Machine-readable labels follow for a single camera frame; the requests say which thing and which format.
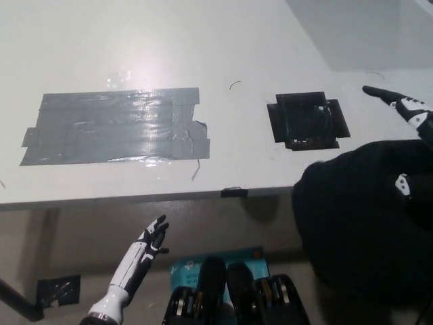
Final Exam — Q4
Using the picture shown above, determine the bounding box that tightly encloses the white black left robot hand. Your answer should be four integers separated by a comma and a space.
107, 214, 170, 301

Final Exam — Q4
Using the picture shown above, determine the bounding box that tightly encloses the black metal bar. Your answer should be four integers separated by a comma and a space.
0, 277, 45, 322

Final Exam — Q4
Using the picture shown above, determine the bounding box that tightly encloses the black tape square patch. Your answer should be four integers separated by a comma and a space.
266, 91, 351, 152

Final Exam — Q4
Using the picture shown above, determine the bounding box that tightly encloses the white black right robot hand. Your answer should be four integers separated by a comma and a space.
362, 85, 433, 204

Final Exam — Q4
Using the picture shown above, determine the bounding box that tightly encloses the crumpled black tape piece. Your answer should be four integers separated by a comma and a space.
36, 274, 81, 308

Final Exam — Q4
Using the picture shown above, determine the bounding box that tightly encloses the teal printed box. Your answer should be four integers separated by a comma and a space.
168, 246, 271, 305

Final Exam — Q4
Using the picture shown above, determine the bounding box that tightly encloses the black t-shirt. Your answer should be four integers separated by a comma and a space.
291, 138, 433, 325

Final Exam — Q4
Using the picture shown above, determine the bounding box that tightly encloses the grey duct tape patch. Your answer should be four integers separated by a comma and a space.
19, 87, 210, 167

